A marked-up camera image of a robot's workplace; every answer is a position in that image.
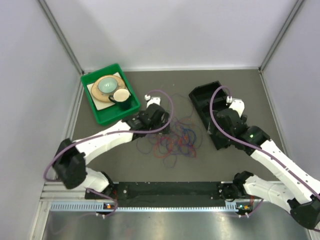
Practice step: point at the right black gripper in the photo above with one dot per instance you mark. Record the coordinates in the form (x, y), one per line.
(243, 118)

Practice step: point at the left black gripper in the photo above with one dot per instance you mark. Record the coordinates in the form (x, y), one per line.
(164, 130)

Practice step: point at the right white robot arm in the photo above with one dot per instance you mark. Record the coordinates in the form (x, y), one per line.
(298, 193)

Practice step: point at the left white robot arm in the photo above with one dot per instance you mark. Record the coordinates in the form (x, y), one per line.
(72, 157)

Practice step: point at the black three-compartment tray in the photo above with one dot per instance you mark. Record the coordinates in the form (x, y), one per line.
(200, 98)

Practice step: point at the dark green mug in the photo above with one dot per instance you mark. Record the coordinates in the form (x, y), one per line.
(122, 98)

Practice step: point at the green plastic bin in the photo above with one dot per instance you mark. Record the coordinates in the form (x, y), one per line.
(113, 113)

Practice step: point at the light teal bowl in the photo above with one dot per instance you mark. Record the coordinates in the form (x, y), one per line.
(107, 84)

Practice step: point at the wooden round plate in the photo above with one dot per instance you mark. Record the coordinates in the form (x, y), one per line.
(104, 97)

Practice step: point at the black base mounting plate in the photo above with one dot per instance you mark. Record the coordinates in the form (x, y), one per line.
(212, 189)

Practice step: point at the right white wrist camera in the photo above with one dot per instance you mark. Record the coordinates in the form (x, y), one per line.
(235, 104)

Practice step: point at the slotted grey cable duct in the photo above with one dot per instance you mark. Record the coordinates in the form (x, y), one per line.
(73, 206)

